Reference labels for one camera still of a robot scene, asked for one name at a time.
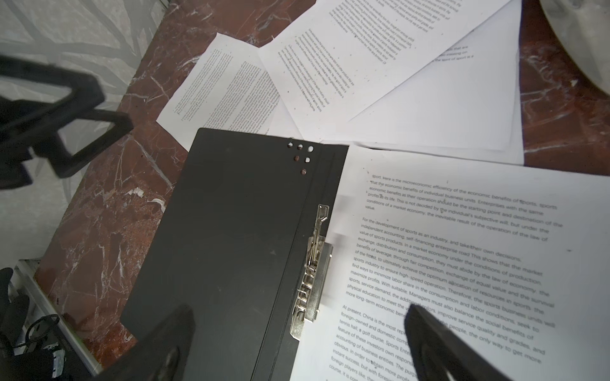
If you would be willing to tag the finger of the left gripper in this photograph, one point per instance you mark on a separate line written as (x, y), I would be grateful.
(30, 128)

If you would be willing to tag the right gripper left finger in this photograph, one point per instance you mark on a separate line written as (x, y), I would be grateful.
(162, 355)

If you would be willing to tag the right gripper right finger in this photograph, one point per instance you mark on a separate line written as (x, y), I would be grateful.
(438, 354)

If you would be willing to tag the black folder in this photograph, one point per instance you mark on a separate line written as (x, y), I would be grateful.
(231, 246)

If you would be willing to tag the printed paper sheet top stack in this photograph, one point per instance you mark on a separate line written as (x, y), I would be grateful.
(340, 57)

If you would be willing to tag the metal lever clip mechanism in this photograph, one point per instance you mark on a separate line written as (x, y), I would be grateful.
(315, 268)

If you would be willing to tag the printed paper sheet under stack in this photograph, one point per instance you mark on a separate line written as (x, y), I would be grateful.
(464, 104)

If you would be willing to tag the metal garden trowel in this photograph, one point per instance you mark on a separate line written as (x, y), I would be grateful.
(582, 27)

